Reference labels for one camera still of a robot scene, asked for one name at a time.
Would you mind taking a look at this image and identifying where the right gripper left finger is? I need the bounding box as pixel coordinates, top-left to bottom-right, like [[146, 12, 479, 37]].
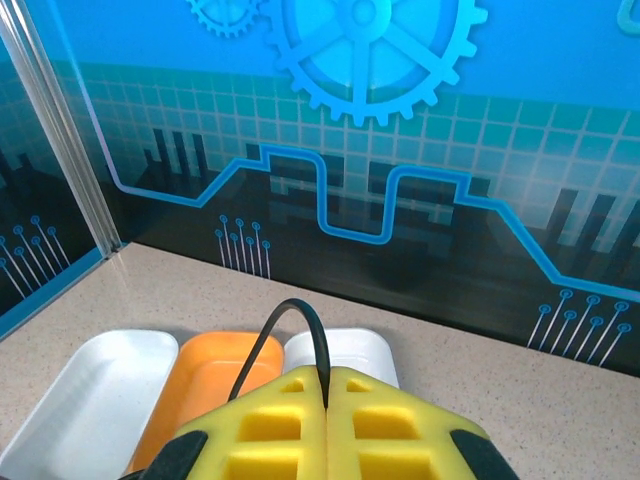
[[117, 363, 330, 480]]

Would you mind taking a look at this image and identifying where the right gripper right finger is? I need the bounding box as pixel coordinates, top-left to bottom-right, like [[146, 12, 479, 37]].
[[324, 364, 522, 480]]

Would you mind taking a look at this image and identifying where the thin black cable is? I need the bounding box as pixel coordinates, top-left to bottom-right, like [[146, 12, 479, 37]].
[[227, 297, 331, 412]]

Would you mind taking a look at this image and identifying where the orange plastic tray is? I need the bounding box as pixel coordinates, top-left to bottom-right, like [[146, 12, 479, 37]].
[[127, 330, 286, 475]]

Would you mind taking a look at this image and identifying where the white plastic tray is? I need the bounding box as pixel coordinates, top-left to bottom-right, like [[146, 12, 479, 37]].
[[282, 327, 400, 390], [0, 328, 180, 480]]

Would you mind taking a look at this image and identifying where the aluminium frame post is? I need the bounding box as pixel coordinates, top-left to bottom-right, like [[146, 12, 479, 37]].
[[0, 0, 125, 260]]

